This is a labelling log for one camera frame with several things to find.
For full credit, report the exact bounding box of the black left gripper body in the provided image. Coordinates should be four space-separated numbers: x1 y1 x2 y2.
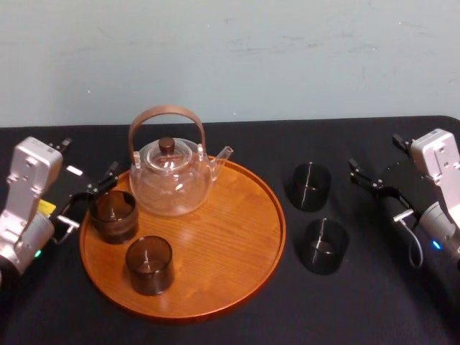
40 165 98 218

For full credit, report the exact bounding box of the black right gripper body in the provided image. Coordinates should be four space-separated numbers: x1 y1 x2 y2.
385 160 438 213

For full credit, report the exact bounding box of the round wooden tray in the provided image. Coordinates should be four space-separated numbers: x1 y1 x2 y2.
78 155 288 323

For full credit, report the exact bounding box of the smoked glass cup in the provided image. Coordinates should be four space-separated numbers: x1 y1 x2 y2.
297 218 350 277
124 235 174 297
88 190 139 246
287 162 332 213

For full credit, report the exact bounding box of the glass teapot lid brown knob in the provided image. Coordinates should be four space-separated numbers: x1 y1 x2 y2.
148 136 188 170

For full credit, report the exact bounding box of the black table cloth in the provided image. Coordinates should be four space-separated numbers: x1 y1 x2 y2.
0 114 460 345

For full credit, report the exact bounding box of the right wrist camera black plug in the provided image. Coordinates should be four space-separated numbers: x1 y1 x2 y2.
391 133 413 152

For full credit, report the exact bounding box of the wrist camera black plug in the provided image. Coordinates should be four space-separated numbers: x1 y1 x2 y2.
47 137 73 155
391 133 413 152

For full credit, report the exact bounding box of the left wrist camera black plug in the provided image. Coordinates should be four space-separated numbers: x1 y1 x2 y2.
47 137 73 155

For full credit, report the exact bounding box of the right gripper thin dark cable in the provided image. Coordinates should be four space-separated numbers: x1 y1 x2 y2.
392 209 426 271

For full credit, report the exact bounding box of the glass teapot with wooden handle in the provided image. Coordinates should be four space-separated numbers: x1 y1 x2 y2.
128 103 235 217

